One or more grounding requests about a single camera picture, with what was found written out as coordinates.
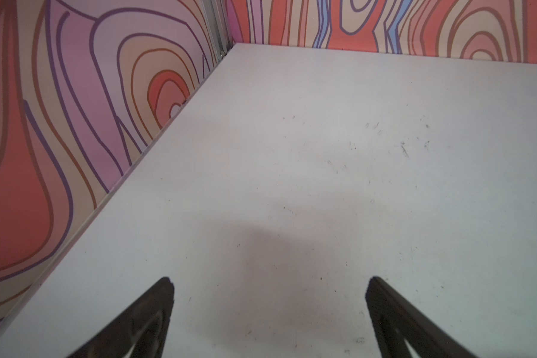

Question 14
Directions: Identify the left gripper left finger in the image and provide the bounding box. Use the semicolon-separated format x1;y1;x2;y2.
70;277;175;358

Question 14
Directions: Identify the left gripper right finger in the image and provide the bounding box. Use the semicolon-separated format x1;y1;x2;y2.
365;277;474;357

